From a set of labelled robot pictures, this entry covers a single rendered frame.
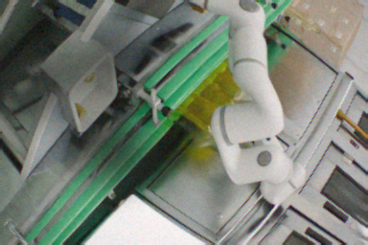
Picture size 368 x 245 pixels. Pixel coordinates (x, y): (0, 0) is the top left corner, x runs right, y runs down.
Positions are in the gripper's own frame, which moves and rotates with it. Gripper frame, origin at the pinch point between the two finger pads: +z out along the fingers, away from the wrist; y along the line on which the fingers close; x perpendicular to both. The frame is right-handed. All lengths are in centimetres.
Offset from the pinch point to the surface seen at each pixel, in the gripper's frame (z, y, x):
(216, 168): -1.1, -12.7, 12.2
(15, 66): 89, -15, 55
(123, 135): 16.7, 4.1, 32.8
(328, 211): -42.9, -16.5, -12.1
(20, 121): 59, -15, 63
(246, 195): -15.3, -12.6, 10.2
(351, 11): 129, -233, -348
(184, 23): 33.8, 15.6, -0.9
